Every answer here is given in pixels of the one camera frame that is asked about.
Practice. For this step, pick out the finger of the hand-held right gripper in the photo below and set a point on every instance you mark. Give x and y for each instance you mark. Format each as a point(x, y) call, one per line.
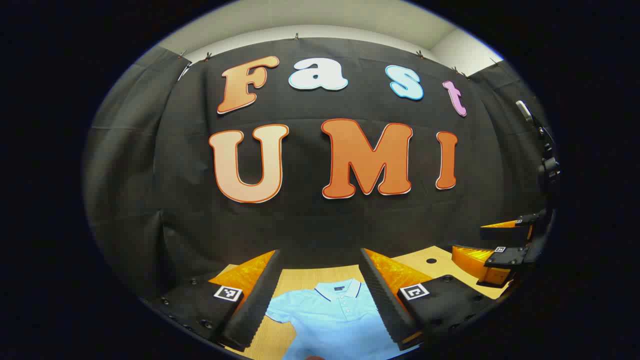
point(505, 233)
point(505, 257)

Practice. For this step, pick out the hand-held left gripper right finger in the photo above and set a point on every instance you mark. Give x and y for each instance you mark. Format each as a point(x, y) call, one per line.
point(385, 300)

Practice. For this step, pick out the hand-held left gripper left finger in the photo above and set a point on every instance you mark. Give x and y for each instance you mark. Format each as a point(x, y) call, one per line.
point(257, 305)

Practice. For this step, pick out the light blue T-shirt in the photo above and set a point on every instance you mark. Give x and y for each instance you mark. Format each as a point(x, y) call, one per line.
point(340, 325)

